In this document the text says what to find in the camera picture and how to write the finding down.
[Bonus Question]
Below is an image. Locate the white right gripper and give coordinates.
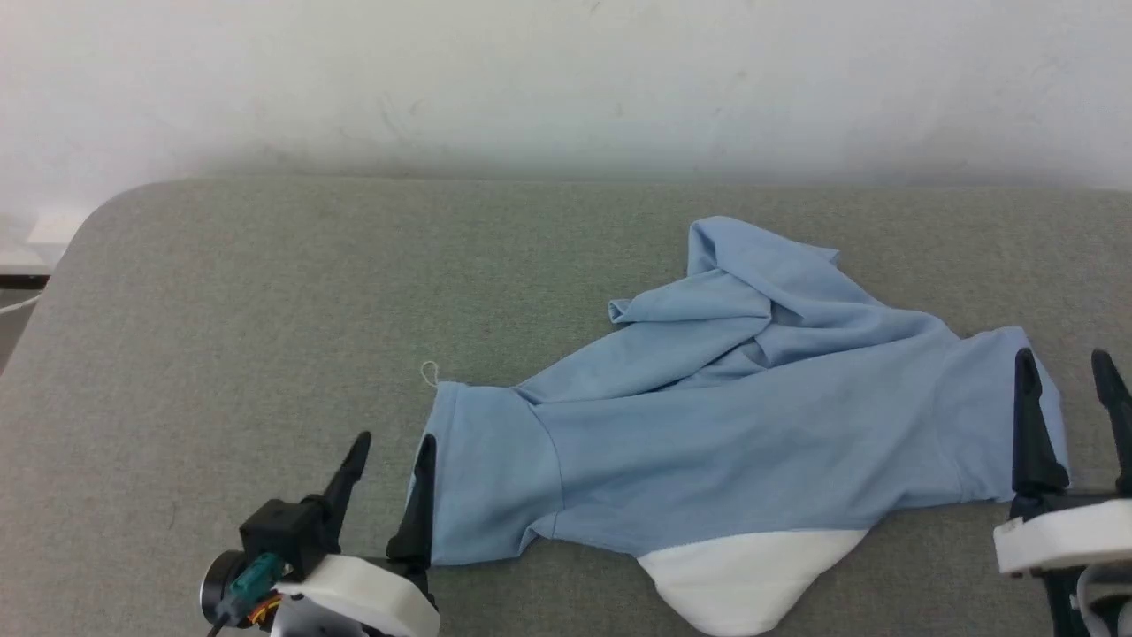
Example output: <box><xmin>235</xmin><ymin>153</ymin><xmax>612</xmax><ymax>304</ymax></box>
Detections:
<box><xmin>992</xmin><ymin>348</ymin><xmax>1132</xmax><ymax>577</ymax></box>

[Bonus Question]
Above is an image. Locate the light blue polo shirt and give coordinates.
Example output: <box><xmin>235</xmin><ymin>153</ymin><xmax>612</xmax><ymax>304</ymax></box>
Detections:
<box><xmin>409</xmin><ymin>216</ymin><xmax>1072</xmax><ymax>637</ymax></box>

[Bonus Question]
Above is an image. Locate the grey fabric sofa seat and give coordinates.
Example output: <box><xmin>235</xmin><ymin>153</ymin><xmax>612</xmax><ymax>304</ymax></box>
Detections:
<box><xmin>0</xmin><ymin>177</ymin><xmax>1132</xmax><ymax>637</ymax></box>

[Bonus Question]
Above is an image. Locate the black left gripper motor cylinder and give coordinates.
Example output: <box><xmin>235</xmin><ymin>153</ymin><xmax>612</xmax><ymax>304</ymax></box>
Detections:
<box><xmin>200</xmin><ymin>550</ymin><xmax>250</xmax><ymax>625</ymax></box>

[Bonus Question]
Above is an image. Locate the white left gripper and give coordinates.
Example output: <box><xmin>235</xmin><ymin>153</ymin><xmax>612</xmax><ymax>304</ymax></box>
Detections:
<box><xmin>274</xmin><ymin>431</ymin><xmax>441</xmax><ymax>637</ymax></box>

